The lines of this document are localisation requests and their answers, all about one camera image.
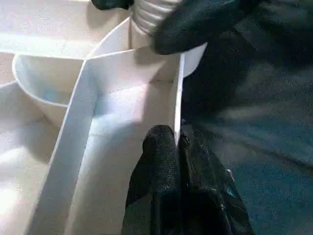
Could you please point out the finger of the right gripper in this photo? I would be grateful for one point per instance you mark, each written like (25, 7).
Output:
(112, 3)
(195, 24)

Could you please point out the white plastic table leg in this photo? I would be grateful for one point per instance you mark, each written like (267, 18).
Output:
(151, 17)

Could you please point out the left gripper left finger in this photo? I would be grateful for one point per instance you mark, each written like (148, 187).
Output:
(156, 186)

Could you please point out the white plastic stool seat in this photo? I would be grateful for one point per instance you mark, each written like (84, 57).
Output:
(36, 122)

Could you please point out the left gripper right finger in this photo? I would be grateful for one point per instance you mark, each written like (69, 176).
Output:
(205, 195)

